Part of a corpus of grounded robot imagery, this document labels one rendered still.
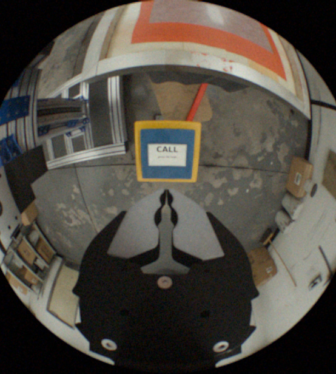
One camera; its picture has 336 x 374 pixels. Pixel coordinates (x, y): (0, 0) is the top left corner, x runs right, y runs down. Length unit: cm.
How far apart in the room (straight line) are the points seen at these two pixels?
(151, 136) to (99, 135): 93
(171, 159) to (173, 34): 30
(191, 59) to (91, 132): 102
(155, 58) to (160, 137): 15
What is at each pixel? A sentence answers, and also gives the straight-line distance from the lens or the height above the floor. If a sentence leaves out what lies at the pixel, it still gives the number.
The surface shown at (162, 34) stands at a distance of 34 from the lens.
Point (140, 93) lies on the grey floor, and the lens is 127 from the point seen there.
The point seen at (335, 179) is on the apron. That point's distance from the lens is 209.
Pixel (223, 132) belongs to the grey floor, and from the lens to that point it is 132.
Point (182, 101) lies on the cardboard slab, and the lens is 121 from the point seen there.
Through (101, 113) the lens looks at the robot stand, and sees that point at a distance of 114.
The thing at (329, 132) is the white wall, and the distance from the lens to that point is 228.
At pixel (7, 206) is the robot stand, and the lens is 35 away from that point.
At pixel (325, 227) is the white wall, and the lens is 225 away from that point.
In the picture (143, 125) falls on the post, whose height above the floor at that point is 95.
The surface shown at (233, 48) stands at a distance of 36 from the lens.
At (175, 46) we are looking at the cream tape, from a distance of 31.
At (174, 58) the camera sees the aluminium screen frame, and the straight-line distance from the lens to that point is 25.
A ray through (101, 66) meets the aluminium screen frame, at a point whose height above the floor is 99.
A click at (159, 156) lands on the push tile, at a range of 25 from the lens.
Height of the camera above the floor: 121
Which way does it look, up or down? 62 degrees down
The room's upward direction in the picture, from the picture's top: 179 degrees clockwise
